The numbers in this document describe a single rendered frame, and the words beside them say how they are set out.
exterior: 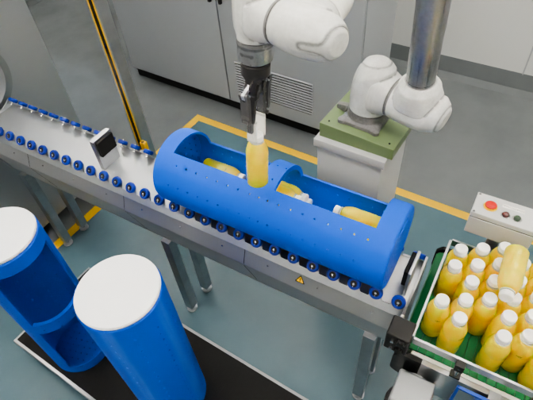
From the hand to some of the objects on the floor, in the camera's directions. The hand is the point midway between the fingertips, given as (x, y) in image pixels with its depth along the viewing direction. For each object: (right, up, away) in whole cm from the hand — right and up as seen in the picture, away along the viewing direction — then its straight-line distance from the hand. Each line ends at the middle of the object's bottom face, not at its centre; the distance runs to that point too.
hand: (256, 128), depth 130 cm
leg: (-31, -71, +138) cm, 159 cm away
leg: (-123, -47, +168) cm, 214 cm away
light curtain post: (-56, -39, +170) cm, 183 cm away
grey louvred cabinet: (-12, +69, +264) cm, 273 cm away
